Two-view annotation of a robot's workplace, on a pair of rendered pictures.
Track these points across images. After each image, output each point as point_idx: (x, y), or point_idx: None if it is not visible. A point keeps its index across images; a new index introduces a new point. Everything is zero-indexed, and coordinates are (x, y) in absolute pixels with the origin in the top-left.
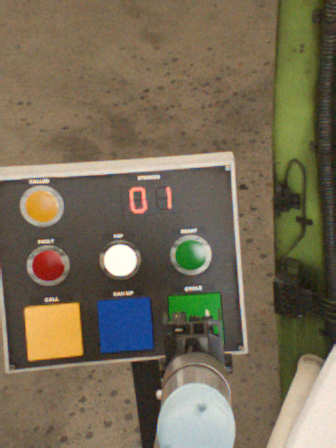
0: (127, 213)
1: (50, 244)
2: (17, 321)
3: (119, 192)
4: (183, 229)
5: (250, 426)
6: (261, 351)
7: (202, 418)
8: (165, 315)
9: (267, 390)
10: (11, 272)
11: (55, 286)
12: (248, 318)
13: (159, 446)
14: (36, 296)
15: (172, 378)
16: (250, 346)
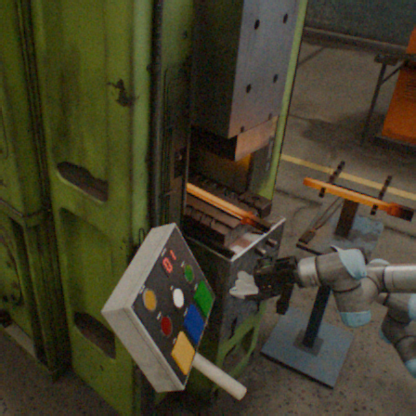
0: (168, 274)
1: (161, 315)
2: (173, 363)
3: (162, 267)
4: (181, 265)
5: (61, 415)
6: (24, 393)
7: (360, 253)
8: (257, 274)
9: (47, 400)
10: (160, 343)
11: (172, 332)
12: (0, 391)
13: (349, 281)
14: (171, 344)
15: (322, 266)
16: (18, 396)
